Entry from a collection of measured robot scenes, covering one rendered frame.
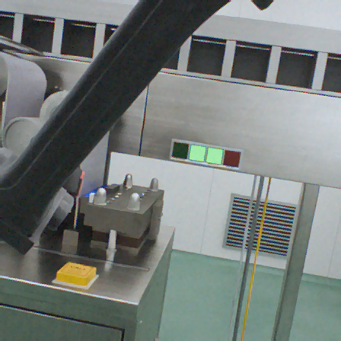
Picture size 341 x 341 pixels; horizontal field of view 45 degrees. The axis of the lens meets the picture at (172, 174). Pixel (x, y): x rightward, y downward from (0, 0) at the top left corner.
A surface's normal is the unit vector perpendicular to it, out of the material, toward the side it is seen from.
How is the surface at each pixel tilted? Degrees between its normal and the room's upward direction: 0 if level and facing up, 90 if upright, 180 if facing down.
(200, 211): 90
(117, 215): 90
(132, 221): 90
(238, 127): 90
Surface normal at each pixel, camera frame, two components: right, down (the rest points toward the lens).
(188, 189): -0.13, 0.12
